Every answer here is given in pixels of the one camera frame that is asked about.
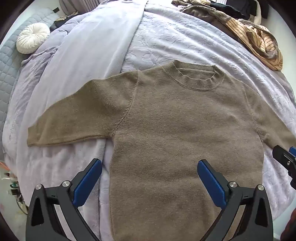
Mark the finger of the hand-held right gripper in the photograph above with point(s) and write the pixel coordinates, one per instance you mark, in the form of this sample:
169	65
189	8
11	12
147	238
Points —
283	158
293	151

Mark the tan striped garment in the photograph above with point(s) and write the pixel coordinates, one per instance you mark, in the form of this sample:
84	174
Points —
272	53

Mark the white round pleated pillow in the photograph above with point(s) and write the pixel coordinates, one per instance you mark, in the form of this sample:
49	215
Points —
33	38

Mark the grey quilted bedspread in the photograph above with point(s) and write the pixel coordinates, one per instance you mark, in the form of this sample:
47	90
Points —
7	76

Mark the grey pleated curtain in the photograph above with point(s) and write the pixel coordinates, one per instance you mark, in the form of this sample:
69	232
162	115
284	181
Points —
69	3

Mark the lavender embossed blanket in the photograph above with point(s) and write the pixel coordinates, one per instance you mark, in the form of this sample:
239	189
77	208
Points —
185	41

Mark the brown knit sweater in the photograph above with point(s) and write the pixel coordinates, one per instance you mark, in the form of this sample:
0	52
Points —
173	139

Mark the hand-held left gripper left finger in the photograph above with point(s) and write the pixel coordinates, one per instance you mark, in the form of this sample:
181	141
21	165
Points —
89	180

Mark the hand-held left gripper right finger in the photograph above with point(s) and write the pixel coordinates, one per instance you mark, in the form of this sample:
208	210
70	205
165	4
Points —
211	183

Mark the black garment pile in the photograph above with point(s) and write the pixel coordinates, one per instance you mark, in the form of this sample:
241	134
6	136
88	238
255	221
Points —
231	9

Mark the dark patterned cloth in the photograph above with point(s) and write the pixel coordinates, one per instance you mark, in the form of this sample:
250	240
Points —
59	23

